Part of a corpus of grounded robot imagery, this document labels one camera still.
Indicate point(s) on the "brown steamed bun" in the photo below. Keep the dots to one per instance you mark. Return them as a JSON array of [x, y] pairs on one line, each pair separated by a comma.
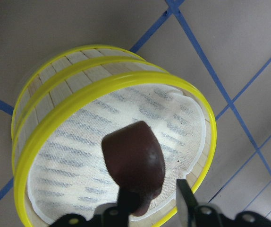
[[135, 161]]

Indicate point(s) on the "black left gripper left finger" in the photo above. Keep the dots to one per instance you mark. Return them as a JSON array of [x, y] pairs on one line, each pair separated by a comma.
[[127, 203]]

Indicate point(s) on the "yellow steamer basket centre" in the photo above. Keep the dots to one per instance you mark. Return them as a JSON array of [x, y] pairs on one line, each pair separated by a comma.
[[60, 68]]

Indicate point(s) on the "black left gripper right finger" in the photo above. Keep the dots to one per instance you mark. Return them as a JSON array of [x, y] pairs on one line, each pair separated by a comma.
[[185, 203]]

